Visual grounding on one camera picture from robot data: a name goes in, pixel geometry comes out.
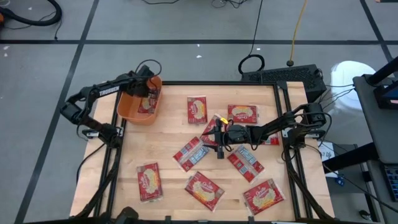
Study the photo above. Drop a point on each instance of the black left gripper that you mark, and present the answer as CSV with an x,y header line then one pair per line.
x,y
138,84

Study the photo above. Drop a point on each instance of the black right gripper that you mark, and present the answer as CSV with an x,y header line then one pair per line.
x,y
237,134

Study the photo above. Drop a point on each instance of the red Orville popcorn bag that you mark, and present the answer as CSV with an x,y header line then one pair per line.
x,y
146,105
213,125
273,140
189,154
203,191
245,163
150,183
196,112
241,113
262,197

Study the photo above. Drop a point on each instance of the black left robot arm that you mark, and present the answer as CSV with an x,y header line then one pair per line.
x,y
109,89

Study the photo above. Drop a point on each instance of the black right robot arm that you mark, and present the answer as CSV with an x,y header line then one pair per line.
x,y
270,127

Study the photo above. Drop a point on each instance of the orange plastic basket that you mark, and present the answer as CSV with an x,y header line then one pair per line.
x,y
130,113

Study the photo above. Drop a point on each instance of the black computer tower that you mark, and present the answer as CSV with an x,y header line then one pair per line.
x,y
286,76

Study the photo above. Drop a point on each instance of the silver aluminium bar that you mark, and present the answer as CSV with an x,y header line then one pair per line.
x,y
284,222

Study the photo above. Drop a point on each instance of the white paper sheet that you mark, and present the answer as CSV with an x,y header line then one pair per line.
x,y
326,154

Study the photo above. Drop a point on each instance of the black bulky object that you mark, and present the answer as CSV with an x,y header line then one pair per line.
x,y
126,216

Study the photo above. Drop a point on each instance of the blue connector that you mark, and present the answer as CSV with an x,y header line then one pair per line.
x,y
339,181

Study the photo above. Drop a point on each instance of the black cart bar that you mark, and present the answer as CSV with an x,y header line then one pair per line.
x,y
351,157

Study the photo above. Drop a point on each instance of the grey cart top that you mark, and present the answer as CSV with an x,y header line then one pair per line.
x,y
382,133

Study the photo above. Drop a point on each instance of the black box device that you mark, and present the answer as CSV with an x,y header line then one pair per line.
x,y
385,93

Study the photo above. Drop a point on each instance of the black pole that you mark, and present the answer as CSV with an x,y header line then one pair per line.
x,y
384,71

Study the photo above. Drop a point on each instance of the dark keyboard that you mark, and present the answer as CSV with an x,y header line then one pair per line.
x,y
393,182

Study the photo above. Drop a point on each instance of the black aluminium table frame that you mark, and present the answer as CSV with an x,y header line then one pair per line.
x,y
217,83

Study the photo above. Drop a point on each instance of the black frame clip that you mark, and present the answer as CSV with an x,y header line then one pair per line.
x,y
251,220
168,220

